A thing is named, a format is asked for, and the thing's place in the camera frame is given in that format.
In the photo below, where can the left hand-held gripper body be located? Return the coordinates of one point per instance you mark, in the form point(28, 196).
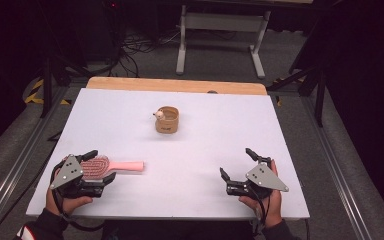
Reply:
point(67, 171)

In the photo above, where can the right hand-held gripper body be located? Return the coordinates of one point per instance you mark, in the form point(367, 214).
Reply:
point(263, 176)

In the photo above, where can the pink hairbrush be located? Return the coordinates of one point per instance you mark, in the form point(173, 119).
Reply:
point(126, 166)

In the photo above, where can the brown cup with small figure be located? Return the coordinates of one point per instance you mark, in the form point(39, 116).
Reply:
point(167, 125)

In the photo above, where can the person's right hand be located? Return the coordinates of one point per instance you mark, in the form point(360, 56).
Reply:
point(274, 206)

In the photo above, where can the person's left hand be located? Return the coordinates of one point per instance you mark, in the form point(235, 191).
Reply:
point(73, 204)

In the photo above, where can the white table board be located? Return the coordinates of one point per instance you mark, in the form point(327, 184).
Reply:
point(180, 173)

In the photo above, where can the yellow black floor tape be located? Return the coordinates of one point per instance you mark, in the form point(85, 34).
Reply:
point(35, 90)
point(278, 100)

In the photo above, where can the black tripod stand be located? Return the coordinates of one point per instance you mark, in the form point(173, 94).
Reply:
point(48, 86)
point(319, 96)

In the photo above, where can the wooden table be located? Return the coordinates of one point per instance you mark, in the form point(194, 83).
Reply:
point(180, 85)

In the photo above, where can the grey metal stand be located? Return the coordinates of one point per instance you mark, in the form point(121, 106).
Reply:
point(223, 21)

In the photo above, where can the aluminium floor rail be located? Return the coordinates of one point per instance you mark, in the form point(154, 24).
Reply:
point(16, 170)
point(336, 173)

